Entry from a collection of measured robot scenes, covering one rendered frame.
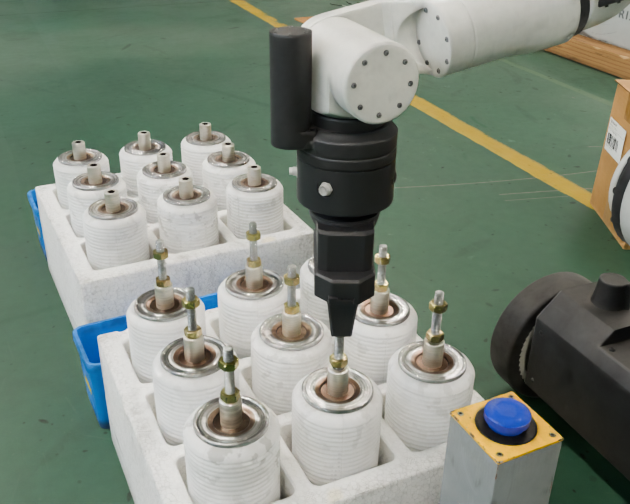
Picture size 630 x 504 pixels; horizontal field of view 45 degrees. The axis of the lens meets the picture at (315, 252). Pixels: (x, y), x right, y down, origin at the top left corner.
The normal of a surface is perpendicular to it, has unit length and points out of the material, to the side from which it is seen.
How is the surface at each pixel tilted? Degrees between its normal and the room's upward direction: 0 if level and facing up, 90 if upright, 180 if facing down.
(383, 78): 90
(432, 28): 101
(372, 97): 90
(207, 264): 90
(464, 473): 90
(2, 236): 0
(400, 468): 0
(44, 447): 0
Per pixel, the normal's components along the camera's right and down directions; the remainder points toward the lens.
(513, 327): -0.78, -0.26
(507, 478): 0.44, 0.44
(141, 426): 0.02, -0.88
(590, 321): -0.64, -0.49
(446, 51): -0.91, 0.33
